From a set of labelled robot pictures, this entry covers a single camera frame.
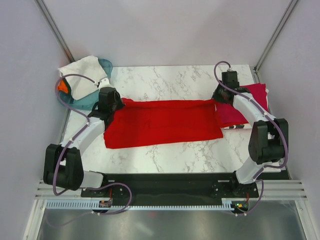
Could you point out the folded red t-shirt in stack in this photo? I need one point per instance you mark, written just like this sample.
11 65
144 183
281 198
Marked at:
222 114

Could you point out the orange garment in basket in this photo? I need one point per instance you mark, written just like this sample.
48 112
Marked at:
62 87

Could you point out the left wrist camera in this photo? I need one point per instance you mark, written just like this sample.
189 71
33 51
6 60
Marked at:
107 93

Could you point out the right aluminium frame post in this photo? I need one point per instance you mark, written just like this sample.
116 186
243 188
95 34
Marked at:
276 33

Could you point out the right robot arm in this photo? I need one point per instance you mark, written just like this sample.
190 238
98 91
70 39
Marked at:
269 140

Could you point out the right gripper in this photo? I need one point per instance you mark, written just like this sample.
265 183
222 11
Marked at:
215 96

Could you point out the dark green garment in basket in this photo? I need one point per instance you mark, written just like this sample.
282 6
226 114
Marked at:
69 88

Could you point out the red t-shirt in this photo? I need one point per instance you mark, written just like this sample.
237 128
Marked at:
146 123
222 114

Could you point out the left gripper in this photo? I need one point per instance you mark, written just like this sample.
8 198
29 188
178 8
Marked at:
120 105

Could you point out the white t-shirt in basket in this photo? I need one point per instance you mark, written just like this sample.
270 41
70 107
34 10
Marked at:
88 72

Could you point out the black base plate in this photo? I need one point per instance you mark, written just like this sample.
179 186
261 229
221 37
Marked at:
172 188

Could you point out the white slotted cable duct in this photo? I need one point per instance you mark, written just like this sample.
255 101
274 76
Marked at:
95 204

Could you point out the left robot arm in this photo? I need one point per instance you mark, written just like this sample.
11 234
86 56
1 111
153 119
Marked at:
63 167

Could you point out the teal plastic basket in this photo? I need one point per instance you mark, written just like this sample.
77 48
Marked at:
86 103

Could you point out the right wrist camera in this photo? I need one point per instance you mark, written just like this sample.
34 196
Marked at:
230 79

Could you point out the left aluminium frame post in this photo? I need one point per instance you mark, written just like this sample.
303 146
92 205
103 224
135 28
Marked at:
55 29

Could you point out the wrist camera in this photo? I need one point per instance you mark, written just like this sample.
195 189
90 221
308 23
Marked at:
107 93
230 79

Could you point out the aluminium frame post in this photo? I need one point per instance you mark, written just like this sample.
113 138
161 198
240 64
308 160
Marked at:
55 29
276 33

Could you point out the folded magenta t-shirt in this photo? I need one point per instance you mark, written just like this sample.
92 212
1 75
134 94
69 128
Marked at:
258 92

